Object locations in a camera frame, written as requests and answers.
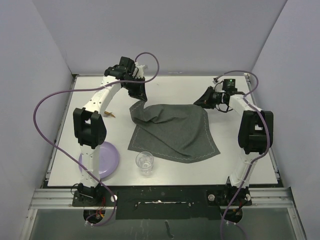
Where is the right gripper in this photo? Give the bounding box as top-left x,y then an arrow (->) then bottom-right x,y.
194,86 -> 223,110

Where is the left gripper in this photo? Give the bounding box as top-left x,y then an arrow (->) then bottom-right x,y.
123,75 -> 147,101

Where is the grey cloth napkin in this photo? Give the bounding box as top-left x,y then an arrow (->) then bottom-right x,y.
128,100 -> 220,164

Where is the clear drinking glass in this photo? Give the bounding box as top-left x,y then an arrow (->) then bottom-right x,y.
135,151 -> 154,175

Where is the purple plate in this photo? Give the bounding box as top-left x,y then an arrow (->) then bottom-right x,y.
78,141 -> 120,182

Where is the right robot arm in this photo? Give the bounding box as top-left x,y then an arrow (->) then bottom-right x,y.
194,78 -> 274,205

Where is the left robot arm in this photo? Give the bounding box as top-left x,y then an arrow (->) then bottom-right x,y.
73,57 -> 147,206

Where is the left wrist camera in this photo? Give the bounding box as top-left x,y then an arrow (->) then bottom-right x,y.
132,61 -> 148,79

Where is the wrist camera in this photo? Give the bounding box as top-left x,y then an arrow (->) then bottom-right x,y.
212,77 -> 223,87
132,61 -> 148,79

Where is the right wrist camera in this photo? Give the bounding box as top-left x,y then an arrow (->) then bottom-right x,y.
212,77 -> 223,87

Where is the green handled knife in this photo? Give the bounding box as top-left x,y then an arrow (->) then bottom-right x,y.
104,111 -> 116,118

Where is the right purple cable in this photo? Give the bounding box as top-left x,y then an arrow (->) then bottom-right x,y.
213,70 -> 272,240

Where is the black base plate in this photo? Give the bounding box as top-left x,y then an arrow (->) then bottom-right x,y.
72,184 -> 252,223

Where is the aluminium frame rail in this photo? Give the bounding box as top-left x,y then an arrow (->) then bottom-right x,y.
28,187 -> 294,210

